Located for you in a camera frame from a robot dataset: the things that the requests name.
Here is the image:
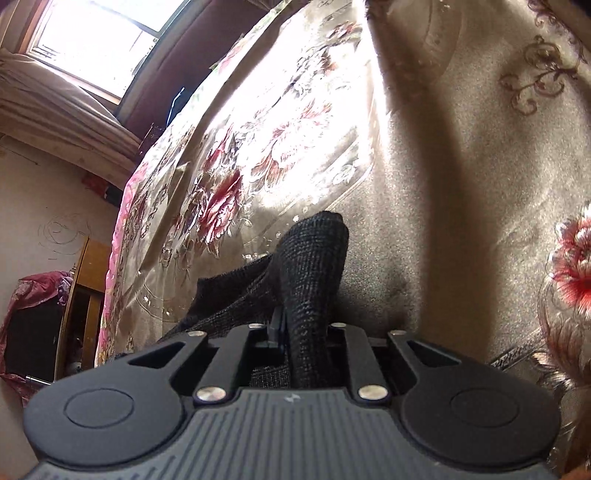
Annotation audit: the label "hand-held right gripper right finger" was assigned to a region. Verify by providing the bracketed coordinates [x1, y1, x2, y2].
[325, 323, 456, 400]

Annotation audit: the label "beige curtain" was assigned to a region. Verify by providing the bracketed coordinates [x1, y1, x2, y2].
[0, 50, 141, 172]

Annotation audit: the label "black knit pants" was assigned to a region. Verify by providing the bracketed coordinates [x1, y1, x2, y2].
[157, 211, 350, 389]

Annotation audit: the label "pink covered dark object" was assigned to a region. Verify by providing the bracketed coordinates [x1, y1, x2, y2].
[0, 271, 75, 395]

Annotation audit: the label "floral satin bedspread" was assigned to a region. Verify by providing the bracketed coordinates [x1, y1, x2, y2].
[95, 0, 591, 480]

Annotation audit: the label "wooden cabinet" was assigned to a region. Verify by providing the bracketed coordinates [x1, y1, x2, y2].
[54, 237, 114, 381]

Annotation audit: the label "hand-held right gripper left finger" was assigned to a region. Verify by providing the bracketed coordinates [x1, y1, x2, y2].
[126, 307, 285, 402]

